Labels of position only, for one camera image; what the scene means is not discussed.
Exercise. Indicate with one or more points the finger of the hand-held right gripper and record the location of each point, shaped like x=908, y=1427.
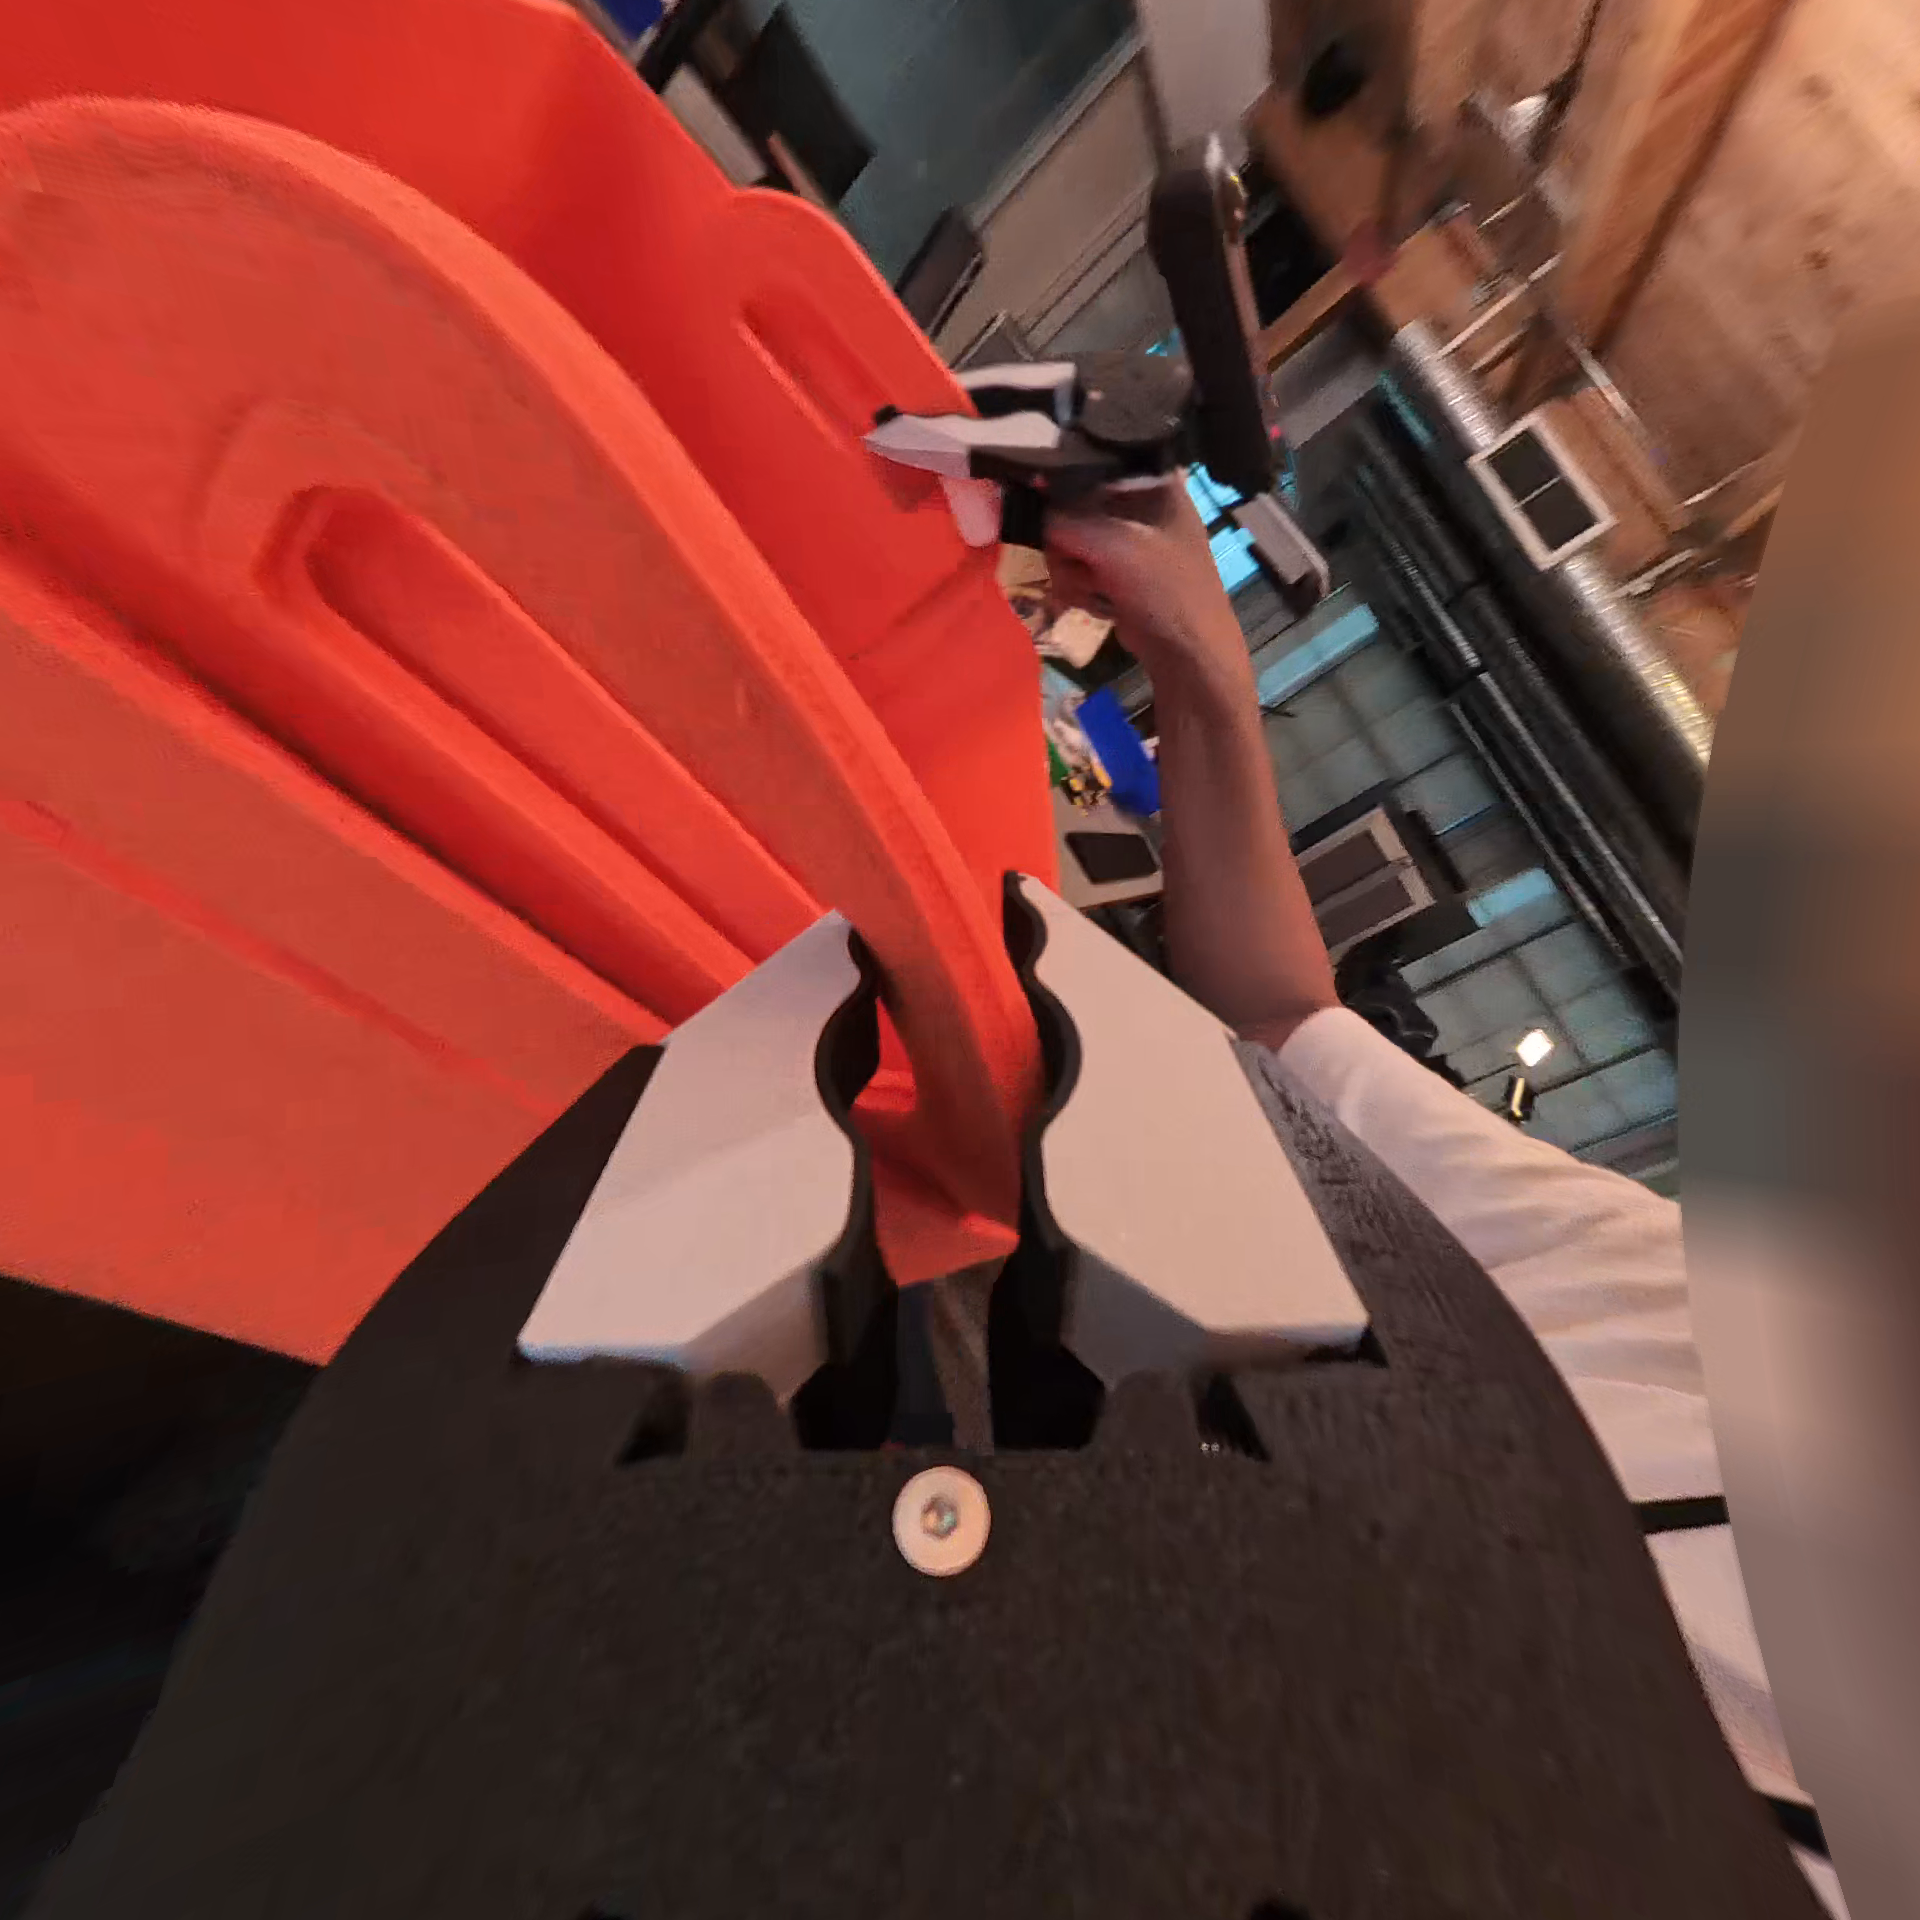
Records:
x=921, y=442
x=1020, y=378

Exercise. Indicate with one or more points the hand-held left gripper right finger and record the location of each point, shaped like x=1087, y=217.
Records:
x=1185, y=1201

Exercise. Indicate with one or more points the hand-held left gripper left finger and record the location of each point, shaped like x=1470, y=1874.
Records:
x=704, y=1201

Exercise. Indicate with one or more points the orange felt bag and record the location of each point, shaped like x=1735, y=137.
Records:
x=452, y=450

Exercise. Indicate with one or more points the person's right hand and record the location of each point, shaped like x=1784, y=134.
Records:
x=1142, y=570

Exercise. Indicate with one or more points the white framed monitor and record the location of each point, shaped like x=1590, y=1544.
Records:
x=1382, y=913

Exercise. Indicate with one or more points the white ceiling vent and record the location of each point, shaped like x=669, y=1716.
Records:
x=1540, y=495

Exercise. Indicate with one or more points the blue bin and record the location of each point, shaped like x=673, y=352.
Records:
x=1118, y=751

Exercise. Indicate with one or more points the silver ventilation duct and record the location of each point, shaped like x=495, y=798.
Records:
x=1560, y=599

